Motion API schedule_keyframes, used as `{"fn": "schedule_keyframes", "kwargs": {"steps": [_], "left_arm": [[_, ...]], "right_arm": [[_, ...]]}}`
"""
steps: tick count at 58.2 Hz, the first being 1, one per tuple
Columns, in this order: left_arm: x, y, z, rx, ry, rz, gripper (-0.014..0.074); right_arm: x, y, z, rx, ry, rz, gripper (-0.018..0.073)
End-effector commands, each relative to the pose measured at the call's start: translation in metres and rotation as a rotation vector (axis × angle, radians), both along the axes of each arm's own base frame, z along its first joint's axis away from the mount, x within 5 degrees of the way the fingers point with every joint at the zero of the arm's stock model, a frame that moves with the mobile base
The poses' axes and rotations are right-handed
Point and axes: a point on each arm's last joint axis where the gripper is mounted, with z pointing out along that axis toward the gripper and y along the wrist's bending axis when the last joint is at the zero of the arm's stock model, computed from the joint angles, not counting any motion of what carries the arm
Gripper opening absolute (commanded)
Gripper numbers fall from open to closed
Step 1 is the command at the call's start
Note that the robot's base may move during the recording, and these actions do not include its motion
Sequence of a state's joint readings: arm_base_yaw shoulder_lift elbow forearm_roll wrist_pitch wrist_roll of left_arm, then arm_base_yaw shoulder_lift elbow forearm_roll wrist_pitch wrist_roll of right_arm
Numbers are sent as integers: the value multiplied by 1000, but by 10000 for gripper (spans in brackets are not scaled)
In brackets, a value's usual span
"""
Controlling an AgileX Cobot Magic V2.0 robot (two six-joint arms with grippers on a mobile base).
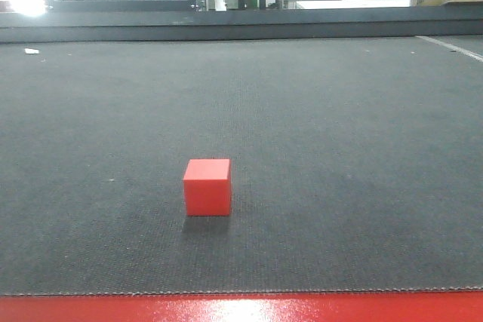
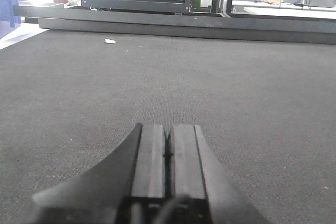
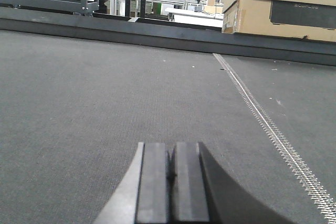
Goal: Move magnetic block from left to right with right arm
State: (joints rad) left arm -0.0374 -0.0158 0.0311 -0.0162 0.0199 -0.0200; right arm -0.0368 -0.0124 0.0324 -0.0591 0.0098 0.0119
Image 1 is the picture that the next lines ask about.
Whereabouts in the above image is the dark grey carpet mat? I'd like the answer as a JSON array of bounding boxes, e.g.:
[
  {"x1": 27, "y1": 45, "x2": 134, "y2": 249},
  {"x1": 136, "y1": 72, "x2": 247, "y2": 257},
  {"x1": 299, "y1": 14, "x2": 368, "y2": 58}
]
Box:
[{"x1": 1, "y1": 36, "x2": 482, "y2": 296}]

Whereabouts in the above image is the red magnetic cube block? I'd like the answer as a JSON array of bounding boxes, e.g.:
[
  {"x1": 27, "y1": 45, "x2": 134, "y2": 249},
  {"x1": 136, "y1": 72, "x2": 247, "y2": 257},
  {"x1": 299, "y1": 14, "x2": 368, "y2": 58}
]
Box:
[{"x1": 183, "y1": 159, "x2": 232, "y2": 216}]

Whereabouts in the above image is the white paper scrap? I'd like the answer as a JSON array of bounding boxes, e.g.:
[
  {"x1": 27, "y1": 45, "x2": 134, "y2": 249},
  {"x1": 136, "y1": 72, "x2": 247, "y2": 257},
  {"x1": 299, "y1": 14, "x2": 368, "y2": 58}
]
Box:
[{"x1": 24, "y1": 48, "x2": 40, "y2": 55}]

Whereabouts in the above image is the white table background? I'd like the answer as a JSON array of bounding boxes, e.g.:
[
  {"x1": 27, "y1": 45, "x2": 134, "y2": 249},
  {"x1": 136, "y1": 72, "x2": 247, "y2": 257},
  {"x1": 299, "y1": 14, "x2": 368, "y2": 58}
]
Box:
[{"x1": 277, "y1": 0, "x2": 411, "y2": 10}]

